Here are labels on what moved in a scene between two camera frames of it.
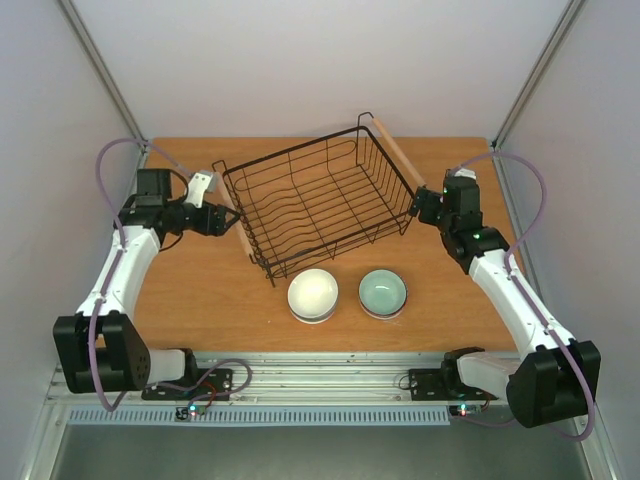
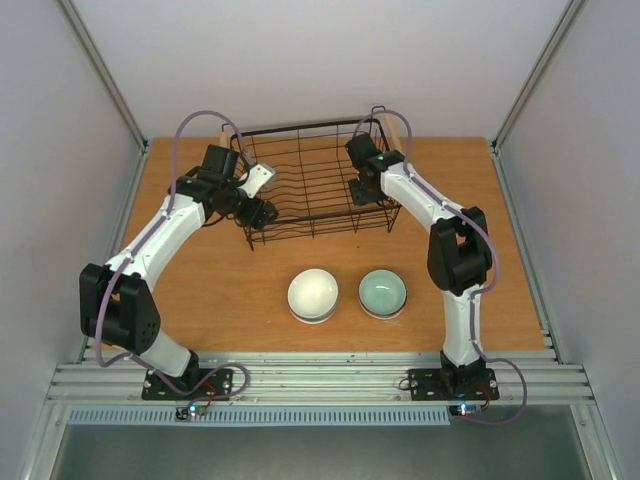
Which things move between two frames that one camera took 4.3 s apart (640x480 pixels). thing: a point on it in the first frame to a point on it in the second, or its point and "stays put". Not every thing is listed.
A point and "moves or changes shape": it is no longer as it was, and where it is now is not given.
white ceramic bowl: x=313 y=296 stays put
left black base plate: x=218 y=387 stays put
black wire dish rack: x=314 y=203 moves or changes shape
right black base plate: x=444 y=385 stays put
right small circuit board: x=465 y=410 stays put
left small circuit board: x=185 y=413 stays put
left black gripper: x=219 y=221 to x=258 y=216
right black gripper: x=427 y=207 to x=360 y=190
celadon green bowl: x=382 y=294 stays put
